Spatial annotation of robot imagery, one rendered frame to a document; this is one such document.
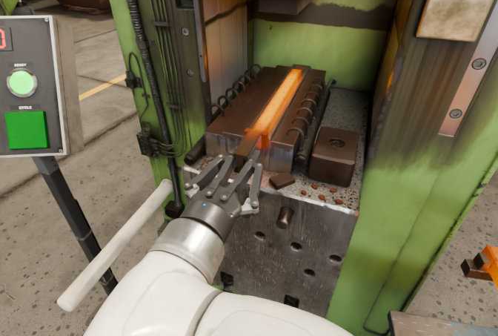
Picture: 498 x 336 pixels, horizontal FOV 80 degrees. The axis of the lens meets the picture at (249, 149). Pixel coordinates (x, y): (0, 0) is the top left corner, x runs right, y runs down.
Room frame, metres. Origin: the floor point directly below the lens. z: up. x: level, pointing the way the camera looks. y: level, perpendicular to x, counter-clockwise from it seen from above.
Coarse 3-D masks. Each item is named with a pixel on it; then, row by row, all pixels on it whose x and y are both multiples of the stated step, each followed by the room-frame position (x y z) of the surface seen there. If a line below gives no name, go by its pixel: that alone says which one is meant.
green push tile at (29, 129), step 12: (12, 120) 0.51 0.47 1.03; (24, 120) 0.51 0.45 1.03; (36, 120) 0.52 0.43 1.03; (12, 132) 0.50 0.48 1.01; (24, 132) 0.50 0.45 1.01; (36, 132) 0.50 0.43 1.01; (12, 144) 0.49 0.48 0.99; (24, 144) 0.49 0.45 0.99; (36, 144) 0.49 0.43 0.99; (48, 144) 0.50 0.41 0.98
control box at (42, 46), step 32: (0, 32) 0.60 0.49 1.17; (32, 32) 0.61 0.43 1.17; (64, 32) 0.66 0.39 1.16; (0, 64) 0.57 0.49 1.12; (32, 64) 0.58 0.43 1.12; (64, 64) 0.61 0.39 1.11; (0, 96) 0.54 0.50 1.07; (32, 96) 0.55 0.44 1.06; (64, 96) 0.56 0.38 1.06; (0, 128) 0.51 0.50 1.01; (64, 128) 0.52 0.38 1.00
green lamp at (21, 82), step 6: (18, 72) 0.57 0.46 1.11; (24, 72) 0.57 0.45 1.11; (12, 78) 0.56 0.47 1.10; (18, 78) 0.56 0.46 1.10; (24, 78) 0.56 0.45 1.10; (30, 78) 0.56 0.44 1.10; (12, 84) 0.55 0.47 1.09; (18, 84) 0.55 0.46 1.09; (24, 84) 0.55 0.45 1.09; (30, 84) 0.56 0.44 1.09; (18, 90) 0.55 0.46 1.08; (24, 90) 0.55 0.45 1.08
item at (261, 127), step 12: (300, 72) 0.81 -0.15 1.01; (288, 84) 0.73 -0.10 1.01; (276, 96) 0.66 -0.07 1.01; (288, 96) 0.68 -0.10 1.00; (276, 108) 0.60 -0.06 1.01; (264, 120) 0.55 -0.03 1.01; (252, 132) 0.48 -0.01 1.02; (264, 132) 0.49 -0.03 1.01; (240, 144) 0.45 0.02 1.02; (252, 144) 0.45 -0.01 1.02; (264, 144) 0.48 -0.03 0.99; (240, 156) 0.41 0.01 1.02; (240, 168) 0.41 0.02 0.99
